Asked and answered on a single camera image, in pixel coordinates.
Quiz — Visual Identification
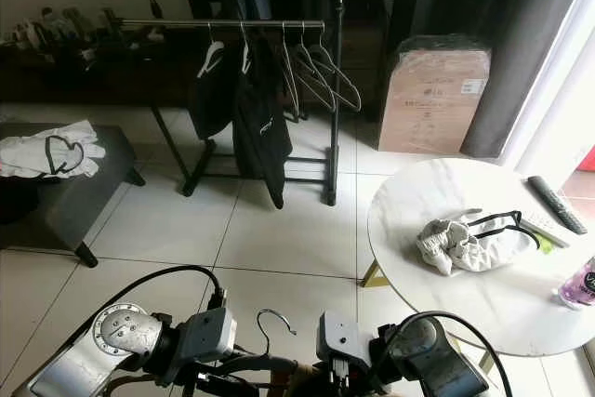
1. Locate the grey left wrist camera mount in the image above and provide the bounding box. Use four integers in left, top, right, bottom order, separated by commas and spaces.
169, 307, 239, 372

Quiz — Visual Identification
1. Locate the black remote control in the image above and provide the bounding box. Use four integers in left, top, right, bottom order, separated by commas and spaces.
526, 175, 589, 236

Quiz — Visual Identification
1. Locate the grey plastic hanger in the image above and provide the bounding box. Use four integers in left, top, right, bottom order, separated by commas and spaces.
290, 25, 340, 115
305, 23, 364, 115
275, 25, 303, 125

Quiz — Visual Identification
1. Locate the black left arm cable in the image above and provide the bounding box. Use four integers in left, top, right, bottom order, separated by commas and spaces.
82, 265, 230, 353

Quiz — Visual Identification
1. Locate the dark wooden sideboard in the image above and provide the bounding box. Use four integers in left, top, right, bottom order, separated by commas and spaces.
0, 30, 387, 111

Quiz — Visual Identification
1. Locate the pink bottle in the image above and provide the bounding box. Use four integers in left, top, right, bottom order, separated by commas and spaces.
558, 258, 595, 313

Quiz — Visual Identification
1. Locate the black crumpled garment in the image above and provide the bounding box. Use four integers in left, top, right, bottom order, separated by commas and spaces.
0, 179, 47, 227

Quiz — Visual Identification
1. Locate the black metal clothes rack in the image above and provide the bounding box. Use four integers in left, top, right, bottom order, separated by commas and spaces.
112, 0, 345, 208

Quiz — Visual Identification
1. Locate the white printed garment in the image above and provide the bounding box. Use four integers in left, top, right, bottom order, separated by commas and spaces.
0, 119, 106, 180

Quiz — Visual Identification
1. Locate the white plastic hanger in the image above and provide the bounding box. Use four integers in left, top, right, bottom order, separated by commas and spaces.
197, 25, 227, 81
238, 25, 253, 76

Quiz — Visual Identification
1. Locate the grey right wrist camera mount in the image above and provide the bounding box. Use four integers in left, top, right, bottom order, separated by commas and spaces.
316, 311, 382, 372

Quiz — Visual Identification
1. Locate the long black printed garment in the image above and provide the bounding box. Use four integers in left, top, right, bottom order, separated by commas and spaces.
231, 34, 287, 211

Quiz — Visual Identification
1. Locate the grey hanger with metal hook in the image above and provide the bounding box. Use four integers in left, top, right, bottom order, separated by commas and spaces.
203, 310, 324, 385

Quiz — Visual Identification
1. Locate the wrapped brown cardboard box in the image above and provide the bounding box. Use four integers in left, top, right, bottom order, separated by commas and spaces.
377, 35, 493, 157

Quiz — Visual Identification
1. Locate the round white table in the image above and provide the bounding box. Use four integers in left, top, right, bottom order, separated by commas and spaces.
361, 157, 595, 359

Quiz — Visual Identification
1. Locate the white remote control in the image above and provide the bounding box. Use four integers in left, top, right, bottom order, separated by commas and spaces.
519, 212, 574, 250

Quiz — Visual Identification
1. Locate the dark grey ottoman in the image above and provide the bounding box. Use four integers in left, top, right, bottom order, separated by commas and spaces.
0, 123, 148, 269

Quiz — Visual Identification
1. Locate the short black hanging garment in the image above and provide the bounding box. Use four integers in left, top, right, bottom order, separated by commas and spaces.
186, 44, 241, 143

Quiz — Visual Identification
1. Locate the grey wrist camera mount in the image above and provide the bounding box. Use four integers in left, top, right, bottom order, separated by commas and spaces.
316, 311, 382, 372
169, 307, 239, 372

